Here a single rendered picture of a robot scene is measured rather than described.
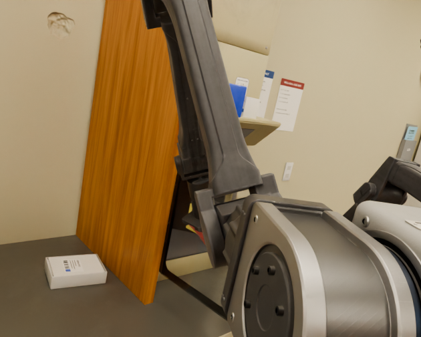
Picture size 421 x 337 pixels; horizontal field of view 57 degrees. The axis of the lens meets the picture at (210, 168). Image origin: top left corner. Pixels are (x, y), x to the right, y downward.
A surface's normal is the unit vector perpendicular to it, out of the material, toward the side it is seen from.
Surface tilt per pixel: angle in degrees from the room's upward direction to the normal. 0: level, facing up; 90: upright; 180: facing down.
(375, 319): 63
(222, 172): 68
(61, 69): 90
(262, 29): 90
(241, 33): 90
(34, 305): 0
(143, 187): 90
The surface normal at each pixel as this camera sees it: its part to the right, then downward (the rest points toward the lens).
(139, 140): -0.73, 0.01
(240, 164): 0.10, -0.15
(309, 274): 0.27, -0.62
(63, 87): 0.65, 0.29
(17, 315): 0.19, -0.96
